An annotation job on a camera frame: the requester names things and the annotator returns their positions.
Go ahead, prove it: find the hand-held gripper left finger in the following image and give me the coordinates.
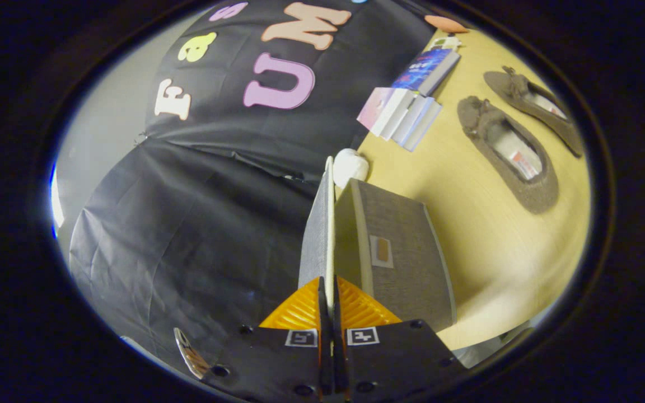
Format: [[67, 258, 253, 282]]
[[202, 277, 330, 402]]

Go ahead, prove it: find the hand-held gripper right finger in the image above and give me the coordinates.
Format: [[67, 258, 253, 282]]
[[331, 277, 469, 402]]

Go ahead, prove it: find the grey fabric storage box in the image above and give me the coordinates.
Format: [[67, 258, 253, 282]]
[[298, 157, 457, 334]]

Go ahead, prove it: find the brown moccasin shoe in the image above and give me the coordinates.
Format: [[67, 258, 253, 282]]
[[457, 95, 559, 214], [484, 66, 585, 157]]

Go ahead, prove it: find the white round cloth bundle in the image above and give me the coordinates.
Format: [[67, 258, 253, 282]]
[[334, 148, 369, 190]]

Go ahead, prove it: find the black backdrop cloth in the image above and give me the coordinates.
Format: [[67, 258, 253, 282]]
[[69, 0, 441, 364]]

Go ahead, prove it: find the pale blue book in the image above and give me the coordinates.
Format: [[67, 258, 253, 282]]
[[392, 95, 443, 153]]

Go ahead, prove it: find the white book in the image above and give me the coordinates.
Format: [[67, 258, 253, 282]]
[[370, 88, 417, 140]]

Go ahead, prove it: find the blue cover book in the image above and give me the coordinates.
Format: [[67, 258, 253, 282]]
[[391, 48, 462, 97]]

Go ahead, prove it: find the small pale packet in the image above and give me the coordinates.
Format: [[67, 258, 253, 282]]
[[423, 35, 463, 54]]

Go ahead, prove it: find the orange oval object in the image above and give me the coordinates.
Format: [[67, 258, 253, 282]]
[[424, 15, 470, 34]]

